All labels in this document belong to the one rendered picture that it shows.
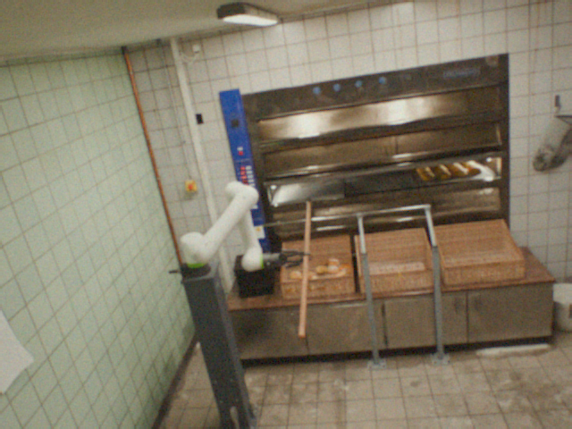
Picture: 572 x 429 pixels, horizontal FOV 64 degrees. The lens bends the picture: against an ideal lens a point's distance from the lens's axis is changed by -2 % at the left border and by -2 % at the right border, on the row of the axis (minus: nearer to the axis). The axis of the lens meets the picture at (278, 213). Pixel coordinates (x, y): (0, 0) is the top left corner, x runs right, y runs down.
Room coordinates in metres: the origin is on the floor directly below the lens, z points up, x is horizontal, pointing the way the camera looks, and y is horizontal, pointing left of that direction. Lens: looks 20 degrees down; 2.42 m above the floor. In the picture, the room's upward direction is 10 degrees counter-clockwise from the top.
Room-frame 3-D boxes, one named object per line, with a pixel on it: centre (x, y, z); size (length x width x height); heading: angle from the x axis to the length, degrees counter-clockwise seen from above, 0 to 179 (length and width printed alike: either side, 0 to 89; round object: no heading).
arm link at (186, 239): (2.58, 0.53, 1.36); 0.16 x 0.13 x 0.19; 28
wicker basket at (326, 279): (3.33, -0.22, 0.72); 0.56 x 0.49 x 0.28; 81
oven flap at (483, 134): (3.48, -0.83, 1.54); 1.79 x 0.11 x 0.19; 80
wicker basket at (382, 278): (3.21, -0.81, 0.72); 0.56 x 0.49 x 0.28; 80
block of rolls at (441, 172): (3.81, -1.48, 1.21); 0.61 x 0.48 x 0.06; 170
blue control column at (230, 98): (4.57, 0.05, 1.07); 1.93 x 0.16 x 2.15; 170
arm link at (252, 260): (2.65, 0.21, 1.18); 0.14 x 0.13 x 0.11; 81
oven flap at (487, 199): (3.48, -0.83, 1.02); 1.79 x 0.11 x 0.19; 80
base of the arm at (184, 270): (2.60, 0.59, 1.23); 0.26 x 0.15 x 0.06; 84
